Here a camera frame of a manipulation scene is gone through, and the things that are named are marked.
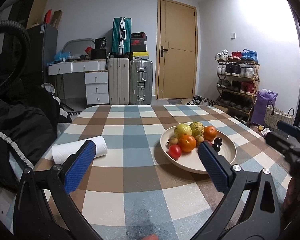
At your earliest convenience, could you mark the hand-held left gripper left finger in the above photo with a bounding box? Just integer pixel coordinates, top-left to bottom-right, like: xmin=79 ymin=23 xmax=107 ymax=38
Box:
xmin=14 ymin=140 xmax=100 ymax=240

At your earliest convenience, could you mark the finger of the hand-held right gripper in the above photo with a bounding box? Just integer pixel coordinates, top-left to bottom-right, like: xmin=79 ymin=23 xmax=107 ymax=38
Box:
xmin=265 ymin=132 xmax=294 ymax=153
xmin=277 ymin=120 xmax=300 ymax=138

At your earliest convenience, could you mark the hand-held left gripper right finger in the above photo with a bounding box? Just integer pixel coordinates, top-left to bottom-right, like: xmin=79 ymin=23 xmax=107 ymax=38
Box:
xmin=197 ymin=141 xmax=282 ymax=240

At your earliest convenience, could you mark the cream round plate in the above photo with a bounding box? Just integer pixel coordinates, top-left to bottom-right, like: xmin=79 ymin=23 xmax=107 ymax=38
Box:
xmin=153 ymin=125 xmax=237 ymax=174

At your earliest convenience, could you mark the small orange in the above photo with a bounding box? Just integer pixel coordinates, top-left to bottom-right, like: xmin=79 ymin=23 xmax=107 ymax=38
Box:
xmin=203 ymin=126 xmax=217 ymax=141

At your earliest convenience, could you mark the large orange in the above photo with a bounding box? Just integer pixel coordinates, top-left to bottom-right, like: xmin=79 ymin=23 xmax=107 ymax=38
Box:
xmin=179 ymin=135 xmax=197 ymax=152

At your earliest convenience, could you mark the person's right hand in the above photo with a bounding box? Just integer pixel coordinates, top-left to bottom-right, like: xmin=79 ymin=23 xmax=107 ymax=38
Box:
xmin=283 ymin=177 xmax=298 ymax=213

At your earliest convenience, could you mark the woven basket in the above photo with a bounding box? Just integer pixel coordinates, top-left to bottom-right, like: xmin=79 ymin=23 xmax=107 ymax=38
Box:
xmin=264 ymin=105 xmax=296 ymax=133

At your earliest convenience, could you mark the white paper towel roll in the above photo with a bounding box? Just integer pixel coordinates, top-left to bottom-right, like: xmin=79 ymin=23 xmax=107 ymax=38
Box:
xmin=51 ymin=135 xmax=108 ymax=164

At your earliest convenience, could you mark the purple bag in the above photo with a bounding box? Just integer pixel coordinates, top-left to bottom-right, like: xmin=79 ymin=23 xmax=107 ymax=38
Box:
xmin=251 ymin=89 xmax=278 ymax=128

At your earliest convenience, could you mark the small green-yellow guava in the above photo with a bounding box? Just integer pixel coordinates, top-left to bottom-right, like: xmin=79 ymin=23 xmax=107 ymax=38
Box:
xmin=190 ymin=121 xmax=205 ymax=137

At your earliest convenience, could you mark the large yellow guava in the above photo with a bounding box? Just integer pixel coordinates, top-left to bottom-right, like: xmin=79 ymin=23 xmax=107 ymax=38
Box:
xmin=174 ymin=123 xmax=192 ymax=138

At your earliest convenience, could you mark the checked tablecloth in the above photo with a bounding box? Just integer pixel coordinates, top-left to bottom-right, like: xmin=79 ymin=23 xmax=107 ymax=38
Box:
xmin=32 ymin=104 xmax=293 ymax=240

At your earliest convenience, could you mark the pile of dark shoes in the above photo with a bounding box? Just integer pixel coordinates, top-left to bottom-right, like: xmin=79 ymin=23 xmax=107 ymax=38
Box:
xmin=186 ymin=95 xmax=217 ymax=106

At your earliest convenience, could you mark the black jacket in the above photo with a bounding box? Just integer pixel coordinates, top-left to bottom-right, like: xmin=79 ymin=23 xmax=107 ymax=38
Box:
xmin=0 ymin=55 xmax=73 ymax=192

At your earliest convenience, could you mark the wooden shoe rack with shoes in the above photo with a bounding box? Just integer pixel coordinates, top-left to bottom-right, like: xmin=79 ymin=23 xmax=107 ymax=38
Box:
xmin=214 ymin=49 xmax=258 ymax=120

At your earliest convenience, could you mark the white desk with drawers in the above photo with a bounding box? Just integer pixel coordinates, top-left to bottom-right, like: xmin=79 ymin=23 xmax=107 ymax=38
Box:
xmin=47 ymin=59 xmax=109 ymax=105

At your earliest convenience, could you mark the white dotted sheet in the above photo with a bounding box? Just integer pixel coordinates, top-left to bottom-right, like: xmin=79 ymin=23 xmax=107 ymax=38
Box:
xmin=0 ymin=177 xmax=23 ymax=232

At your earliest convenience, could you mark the beige suitcase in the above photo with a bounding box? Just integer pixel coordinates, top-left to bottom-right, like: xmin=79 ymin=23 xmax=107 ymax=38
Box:
xmin=108 ymin=57 xmax=130 ymax=105

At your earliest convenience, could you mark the silver suitcase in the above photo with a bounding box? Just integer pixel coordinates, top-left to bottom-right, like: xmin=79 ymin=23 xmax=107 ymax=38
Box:
xmin=129 ymin=60 xmax=153 ymax=105

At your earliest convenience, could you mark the blue plastic bag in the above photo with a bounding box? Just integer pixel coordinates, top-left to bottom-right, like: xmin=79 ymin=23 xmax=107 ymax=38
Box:
xmin=54 ymin=51 xmax=71 ymax=64

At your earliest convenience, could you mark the grey refrigerator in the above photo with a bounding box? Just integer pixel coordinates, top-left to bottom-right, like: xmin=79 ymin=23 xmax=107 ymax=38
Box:
xmin=25 ymin=24 xmax=58 ymax=87

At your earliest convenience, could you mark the wooden door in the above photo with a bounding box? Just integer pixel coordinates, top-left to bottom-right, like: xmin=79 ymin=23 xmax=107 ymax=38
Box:
xmin=157 ymin=0 xmax=197 ymax=100

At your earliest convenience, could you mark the black printed bag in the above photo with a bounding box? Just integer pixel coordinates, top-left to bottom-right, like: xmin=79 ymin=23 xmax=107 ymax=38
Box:
xmin=94 ymin=38 xmax=107 ymax=50

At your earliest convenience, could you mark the yellow shoe box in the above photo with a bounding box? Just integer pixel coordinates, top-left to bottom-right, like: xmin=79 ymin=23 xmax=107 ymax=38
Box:
xmin=129 ymin=52 xmax=149 ymax=61

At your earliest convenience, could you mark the red black shoe box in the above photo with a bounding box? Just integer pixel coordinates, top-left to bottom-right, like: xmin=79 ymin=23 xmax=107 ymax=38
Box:
xmin=131 ymin=40 xmax=147 ymax=53

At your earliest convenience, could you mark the teal suitcase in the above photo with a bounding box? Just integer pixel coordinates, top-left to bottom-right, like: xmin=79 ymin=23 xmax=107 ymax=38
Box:
xmin=112 ymin=17 xmax=132 ymax=55

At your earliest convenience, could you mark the brown paper bag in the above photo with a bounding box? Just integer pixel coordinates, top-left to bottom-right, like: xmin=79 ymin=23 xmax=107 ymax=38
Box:
xmin=52 ymin=10 xmax=63 ymax=28

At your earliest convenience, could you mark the large cardboard box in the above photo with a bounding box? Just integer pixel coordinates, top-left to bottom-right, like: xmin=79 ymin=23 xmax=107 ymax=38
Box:
xmin=26 ymin=0 xmax=48 ymax=28

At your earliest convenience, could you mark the grey arched frame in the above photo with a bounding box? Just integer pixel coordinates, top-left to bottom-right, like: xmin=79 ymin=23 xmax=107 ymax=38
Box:
xmin=62 ymin=38 xmax=95 ymax=58

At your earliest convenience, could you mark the black braided cable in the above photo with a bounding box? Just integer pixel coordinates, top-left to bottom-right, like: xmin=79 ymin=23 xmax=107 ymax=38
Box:
xmin=0 ymin=21 xmax=32 ymax=95

